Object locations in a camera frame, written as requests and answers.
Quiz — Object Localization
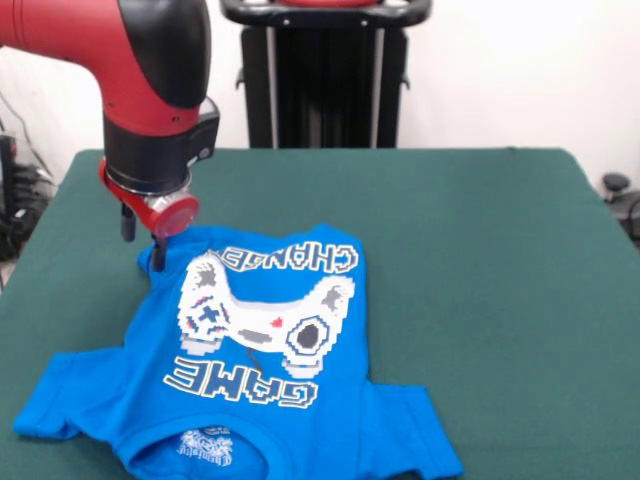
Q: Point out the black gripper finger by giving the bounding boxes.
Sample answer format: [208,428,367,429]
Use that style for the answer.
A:
[120,200,137,244]
[151,232,170,273]

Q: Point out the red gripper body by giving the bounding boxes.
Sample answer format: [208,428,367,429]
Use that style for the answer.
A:
[98,156,202,238]

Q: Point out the blue printed t-shirt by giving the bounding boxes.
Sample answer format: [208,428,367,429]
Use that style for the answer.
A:
[12,222,466,480]

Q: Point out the black electronics box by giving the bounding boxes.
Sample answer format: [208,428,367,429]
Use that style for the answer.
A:
[0,133,17,217]

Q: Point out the dark green table cloth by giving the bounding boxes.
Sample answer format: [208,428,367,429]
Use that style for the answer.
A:
[0,147,640,480]

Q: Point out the black chair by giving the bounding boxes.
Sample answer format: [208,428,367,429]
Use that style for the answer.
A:
[601,171,640,232]

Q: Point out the black cable bundle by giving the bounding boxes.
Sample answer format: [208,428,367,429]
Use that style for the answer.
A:
[0,90,59,262]

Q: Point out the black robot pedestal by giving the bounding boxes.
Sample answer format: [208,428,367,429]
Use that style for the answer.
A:
[219,0,434,150]

